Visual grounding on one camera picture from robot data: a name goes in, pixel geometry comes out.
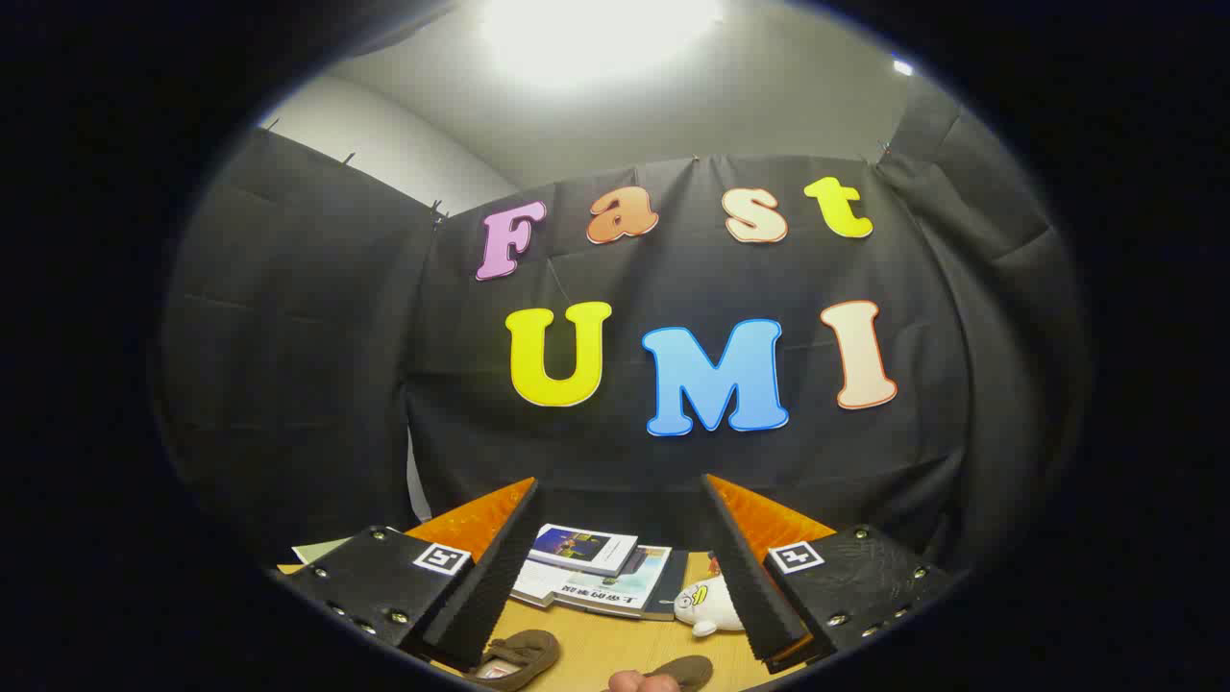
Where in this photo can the dark cover book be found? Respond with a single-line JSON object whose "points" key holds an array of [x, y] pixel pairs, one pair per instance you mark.
{"points": [[673, 586]]}

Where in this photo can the white cover book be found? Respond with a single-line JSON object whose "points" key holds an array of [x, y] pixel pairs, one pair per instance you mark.
{"points": [[536, 583]]}

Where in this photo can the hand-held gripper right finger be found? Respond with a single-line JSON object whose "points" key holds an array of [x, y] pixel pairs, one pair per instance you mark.
{"points": [[754, 596]]}

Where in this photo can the teal cover book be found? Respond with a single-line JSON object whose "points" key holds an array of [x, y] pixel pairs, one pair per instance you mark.
{"points": [[625, 581]]}

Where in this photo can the brown fuzzy shoe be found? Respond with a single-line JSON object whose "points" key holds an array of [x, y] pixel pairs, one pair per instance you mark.
{"points": [[684, 670], [514, 654]]}

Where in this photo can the white seal plush toy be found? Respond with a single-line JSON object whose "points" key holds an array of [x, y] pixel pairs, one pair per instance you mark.
{"points": [[716, 607]]}

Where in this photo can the small blue cover book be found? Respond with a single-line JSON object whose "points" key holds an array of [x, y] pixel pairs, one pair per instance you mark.
{"points": [[581, 548]]}

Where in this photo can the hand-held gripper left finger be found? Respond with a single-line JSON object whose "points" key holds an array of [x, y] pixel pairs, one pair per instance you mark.
{"points": [[485, 596]]}

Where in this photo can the large ceiling light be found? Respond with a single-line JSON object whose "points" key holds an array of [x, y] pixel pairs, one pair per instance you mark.
{"points": [[596, 34]]}

